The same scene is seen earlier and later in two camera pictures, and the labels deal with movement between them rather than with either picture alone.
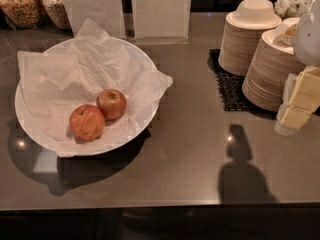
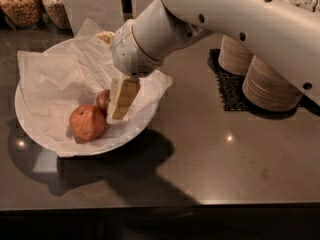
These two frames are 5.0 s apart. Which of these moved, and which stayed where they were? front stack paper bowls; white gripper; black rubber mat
Moved: white gripper
Stayed: black rubber mat; front stack paper bowls
